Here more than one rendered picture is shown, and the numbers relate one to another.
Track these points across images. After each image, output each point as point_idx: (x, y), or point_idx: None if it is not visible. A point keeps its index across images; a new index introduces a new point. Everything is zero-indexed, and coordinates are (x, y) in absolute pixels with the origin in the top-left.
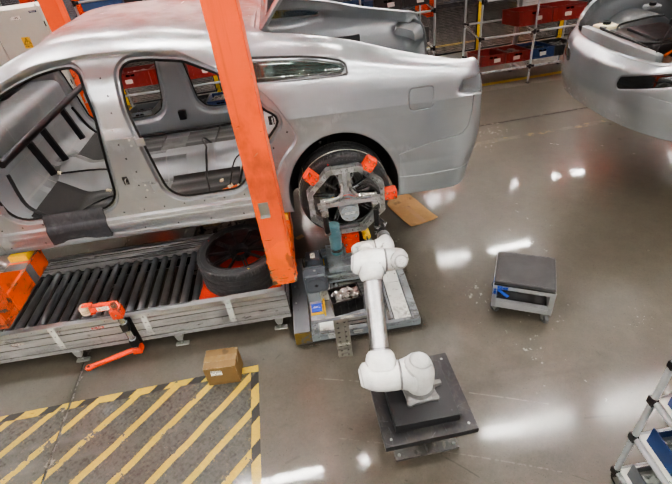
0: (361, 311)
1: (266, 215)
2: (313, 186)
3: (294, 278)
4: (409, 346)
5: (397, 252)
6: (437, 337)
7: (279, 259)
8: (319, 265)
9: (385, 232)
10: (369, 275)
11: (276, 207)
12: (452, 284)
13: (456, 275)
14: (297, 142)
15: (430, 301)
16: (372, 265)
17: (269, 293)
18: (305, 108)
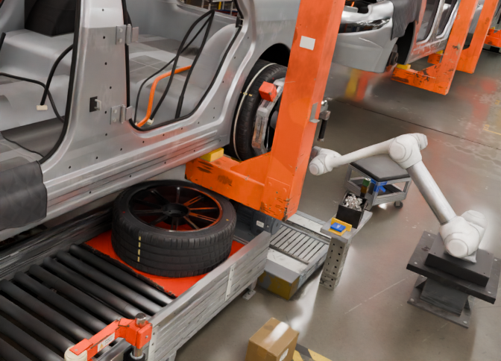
0: (364, 218)
1: (313, 119)
2: (271, 102)
3: (297, 206)
4: (361, 256)
5: (419, 133)
6: (365, 242)
7: (298, 181)
8: None
9: (319, 147)
10: (419, 156)
11: (318, 109)
12: (320, 205)
13: (312, 198)
14: (254, 51)
15: (325, 221)
16: (416, 147)
17: (261, 242)
18: (269, 10)
